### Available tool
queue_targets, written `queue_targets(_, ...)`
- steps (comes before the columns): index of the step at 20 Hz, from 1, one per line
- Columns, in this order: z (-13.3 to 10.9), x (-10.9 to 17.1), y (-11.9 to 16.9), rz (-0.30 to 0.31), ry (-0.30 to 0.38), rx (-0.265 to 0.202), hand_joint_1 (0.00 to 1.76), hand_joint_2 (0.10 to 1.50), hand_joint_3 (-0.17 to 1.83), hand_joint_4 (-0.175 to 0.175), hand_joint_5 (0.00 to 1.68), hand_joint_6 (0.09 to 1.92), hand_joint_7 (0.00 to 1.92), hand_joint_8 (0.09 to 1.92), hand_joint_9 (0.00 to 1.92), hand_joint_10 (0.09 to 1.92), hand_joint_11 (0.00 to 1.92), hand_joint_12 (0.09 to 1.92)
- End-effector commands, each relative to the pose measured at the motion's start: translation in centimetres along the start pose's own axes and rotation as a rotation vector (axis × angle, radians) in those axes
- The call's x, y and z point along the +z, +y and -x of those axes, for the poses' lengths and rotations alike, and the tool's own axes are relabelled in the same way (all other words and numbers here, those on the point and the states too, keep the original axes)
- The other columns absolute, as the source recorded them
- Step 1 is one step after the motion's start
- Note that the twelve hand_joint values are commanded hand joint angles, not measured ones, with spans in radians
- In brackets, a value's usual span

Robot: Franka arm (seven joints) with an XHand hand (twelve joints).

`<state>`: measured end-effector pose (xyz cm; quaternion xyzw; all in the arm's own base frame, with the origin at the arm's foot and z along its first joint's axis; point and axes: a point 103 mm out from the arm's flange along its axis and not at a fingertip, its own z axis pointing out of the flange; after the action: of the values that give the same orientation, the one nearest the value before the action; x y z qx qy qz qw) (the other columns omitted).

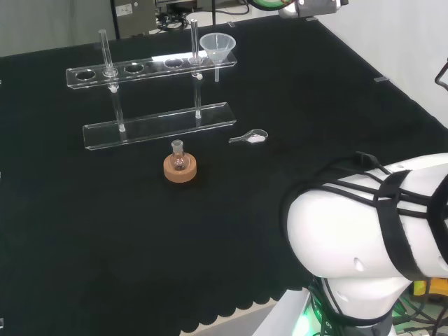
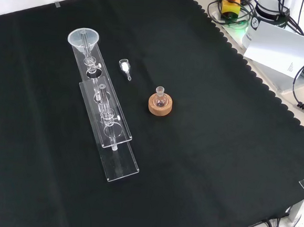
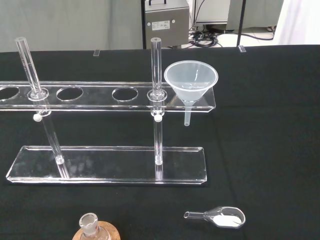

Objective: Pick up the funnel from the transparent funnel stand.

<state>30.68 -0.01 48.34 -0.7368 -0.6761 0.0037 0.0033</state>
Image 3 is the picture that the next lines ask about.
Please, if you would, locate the translucent plastic funnel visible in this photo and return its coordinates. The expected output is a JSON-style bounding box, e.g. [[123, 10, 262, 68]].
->
[[163, 60, 219, 127]]

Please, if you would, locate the clear acrylic funnel stand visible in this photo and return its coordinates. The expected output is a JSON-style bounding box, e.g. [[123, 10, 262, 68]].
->
[[0, 36, 216, 186]]

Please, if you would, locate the glass weighing funnel with powder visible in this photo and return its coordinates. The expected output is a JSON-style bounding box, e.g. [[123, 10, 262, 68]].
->
[[183, 206, 246, 230]]

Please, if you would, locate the grey metal equipment box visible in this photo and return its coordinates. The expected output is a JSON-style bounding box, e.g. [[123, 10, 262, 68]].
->
[[144, 0, 190, 50]]

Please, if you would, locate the black bench cloth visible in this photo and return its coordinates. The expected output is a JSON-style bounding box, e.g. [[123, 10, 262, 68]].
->
[[0, 44, 320, 240]]

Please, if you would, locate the glass round-bottom flask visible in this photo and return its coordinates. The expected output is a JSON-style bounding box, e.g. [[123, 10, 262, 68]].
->
[[78, 212, 111, 240]]

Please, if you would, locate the black floor cable bundle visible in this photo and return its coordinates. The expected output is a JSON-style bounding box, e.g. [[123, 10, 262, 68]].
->
[[187, 23, 276, 49]]

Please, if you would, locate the black frame pole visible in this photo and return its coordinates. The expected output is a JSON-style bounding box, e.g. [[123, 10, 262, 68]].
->
[[236, 0, 245, 48], [140, 0, 147, 50]]

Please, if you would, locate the cork ring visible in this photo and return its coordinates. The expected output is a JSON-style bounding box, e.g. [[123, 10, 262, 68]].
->
[[71, 220, 121, 240]]

